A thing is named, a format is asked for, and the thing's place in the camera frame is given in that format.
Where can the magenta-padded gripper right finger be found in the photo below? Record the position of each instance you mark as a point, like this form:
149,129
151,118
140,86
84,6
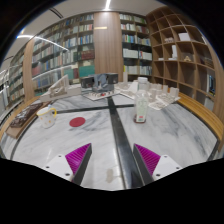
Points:
153,165

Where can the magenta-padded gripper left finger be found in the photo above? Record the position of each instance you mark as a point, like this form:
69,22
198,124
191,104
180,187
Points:
71,165

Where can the clear plastic drink bottle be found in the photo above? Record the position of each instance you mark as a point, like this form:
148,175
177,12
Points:
141,105

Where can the flat round red coaster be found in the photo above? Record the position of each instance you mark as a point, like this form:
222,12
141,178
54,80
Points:
77,122

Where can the white city block model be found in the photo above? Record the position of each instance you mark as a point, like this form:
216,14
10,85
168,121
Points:
160,98

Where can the brown model on wooden board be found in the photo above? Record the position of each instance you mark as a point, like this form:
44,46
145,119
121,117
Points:
25,116

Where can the white sloped architectural model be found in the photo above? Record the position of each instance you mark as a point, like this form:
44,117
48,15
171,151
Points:
61,88

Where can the dark grey building model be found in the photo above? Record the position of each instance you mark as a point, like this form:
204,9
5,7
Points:
100,83

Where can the wooden cubby shelf unit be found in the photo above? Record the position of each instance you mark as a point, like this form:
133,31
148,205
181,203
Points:
180,63

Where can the tall wooden bookshelf with books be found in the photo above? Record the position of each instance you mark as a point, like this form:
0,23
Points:
76,50

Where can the linear ceiling light strip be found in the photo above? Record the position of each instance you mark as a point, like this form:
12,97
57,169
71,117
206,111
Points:
107,4

